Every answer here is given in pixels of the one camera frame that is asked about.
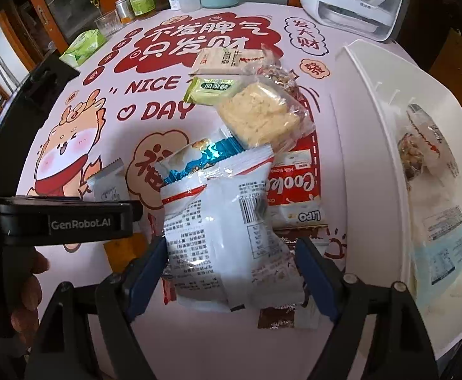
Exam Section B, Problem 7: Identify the rice crispy square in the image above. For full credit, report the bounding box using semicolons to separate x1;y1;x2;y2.
215;76;315;153

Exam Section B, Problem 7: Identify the beige cracker pack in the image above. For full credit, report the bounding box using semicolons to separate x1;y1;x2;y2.
190;47;265;76

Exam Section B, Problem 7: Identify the pink printed tablecloth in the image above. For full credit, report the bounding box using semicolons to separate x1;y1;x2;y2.
18;3;355;379

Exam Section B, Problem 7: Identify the white plastic storage bin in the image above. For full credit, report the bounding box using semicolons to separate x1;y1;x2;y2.
331;40;462;356

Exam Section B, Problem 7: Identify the small green snack pack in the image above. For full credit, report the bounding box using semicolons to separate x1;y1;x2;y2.
183;77;239;106

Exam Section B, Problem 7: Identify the brown chocolate sachet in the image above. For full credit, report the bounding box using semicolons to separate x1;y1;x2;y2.
257;225;329;330

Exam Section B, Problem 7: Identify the person's left hand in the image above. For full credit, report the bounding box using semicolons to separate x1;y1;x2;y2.
11;250;50;348

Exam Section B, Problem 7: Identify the small white sachet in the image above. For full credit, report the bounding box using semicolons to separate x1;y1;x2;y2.
87;158;130;202

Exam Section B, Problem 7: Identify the clear drinking glass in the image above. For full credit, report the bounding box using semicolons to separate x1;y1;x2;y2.
94;10;124;39

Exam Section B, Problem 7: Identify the blue white snack pack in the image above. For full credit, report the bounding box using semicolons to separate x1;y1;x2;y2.
155;125;245;185

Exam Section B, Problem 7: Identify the small metal tin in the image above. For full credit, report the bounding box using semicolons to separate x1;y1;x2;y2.
115;0;136;24

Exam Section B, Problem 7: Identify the white red chip bag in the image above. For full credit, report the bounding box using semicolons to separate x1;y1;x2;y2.
161;145;305;312

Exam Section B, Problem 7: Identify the red white cookies pack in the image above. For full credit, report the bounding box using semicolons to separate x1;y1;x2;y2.
266;149;326;230

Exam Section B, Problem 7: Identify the nut candy clear wrapper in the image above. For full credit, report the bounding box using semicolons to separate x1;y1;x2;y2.
398;103;459;184

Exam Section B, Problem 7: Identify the green tissue pack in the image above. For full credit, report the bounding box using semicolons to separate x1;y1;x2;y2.
59;29;106;68

